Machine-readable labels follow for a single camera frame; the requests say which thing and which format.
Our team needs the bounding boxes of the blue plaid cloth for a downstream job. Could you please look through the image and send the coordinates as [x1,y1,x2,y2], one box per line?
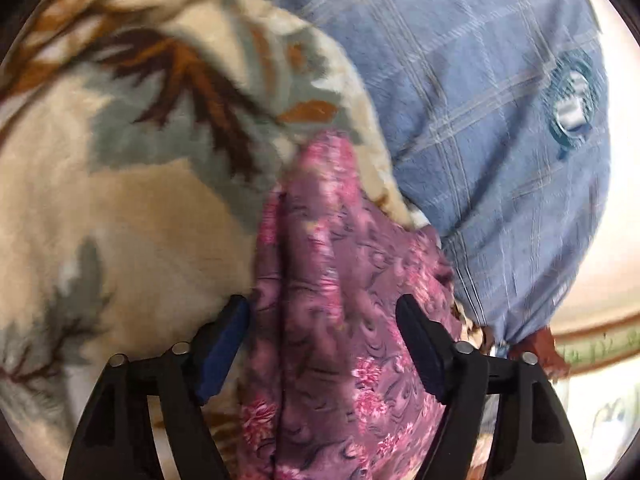
[215,0,613,356]

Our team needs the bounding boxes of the purple floral garment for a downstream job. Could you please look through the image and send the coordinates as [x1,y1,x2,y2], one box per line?
[235,130,493,480]

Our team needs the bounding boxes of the leaf-print beige blanket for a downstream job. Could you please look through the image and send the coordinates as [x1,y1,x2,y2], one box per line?
[0,0,441,480]

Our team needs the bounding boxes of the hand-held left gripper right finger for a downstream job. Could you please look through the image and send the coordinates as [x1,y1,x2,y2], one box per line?
[396,293,587,480]

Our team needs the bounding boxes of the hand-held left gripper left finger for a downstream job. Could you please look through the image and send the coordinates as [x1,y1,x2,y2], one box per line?
[62,295,251,480]

